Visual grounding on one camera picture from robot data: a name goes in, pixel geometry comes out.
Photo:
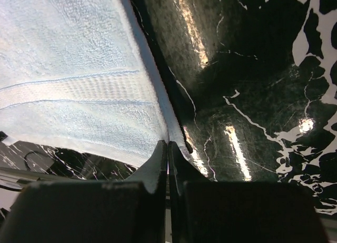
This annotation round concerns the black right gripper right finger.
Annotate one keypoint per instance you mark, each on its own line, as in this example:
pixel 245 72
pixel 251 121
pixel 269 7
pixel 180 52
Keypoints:
pixel 207 211

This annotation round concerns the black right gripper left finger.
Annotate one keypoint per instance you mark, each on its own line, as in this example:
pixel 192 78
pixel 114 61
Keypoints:
pixel 131 210

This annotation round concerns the light blue towel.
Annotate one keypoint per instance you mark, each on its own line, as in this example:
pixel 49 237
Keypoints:
pixel 81 94

